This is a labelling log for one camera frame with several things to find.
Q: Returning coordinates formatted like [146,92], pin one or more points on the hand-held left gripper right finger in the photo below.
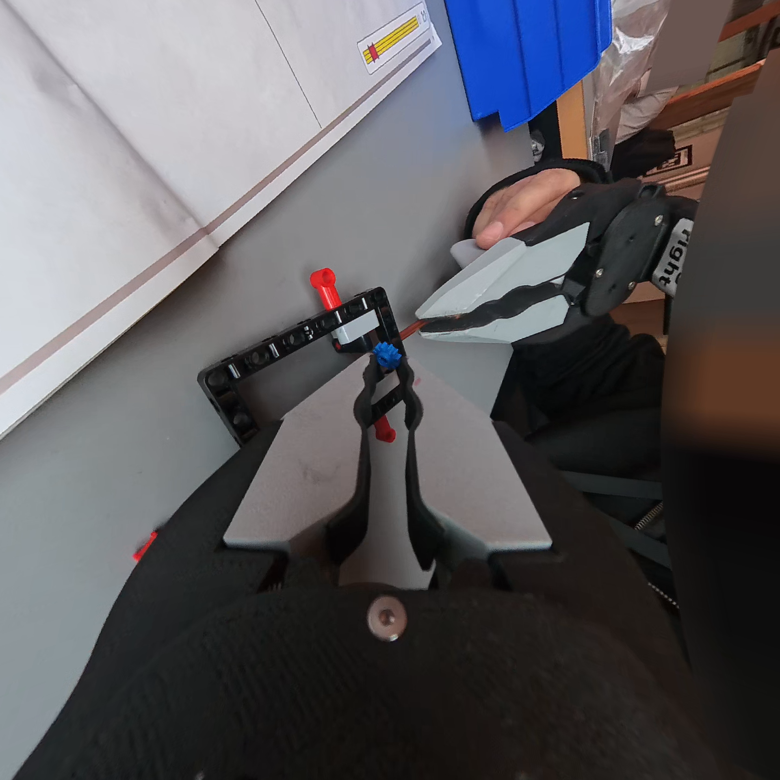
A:
[475,481]

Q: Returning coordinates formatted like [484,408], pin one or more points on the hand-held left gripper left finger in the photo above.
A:
[298,481]

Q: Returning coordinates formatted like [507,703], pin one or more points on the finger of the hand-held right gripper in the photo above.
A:
[493,274]
[524,320]

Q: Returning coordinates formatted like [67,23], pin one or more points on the brown lego axle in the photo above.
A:
[411,329]

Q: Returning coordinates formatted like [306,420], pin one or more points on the blue lego gear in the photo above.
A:
[386,354]

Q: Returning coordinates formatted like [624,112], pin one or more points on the black lego frame assembly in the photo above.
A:
[286,341]

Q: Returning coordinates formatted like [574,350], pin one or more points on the small red lego bush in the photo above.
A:
[145,546]

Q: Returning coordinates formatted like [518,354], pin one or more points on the lego instruction booklet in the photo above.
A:
[152,122]

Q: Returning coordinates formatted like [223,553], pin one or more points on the person's right hand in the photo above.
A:
[524,204]

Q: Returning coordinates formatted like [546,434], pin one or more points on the wooden table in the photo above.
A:
[573,128]

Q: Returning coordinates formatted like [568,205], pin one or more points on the wooden shelving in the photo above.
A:
[713,97]

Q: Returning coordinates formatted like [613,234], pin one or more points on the clear plastic bag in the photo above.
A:
[634,49]

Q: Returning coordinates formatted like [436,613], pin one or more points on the blue plastic bin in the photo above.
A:
[524,49]

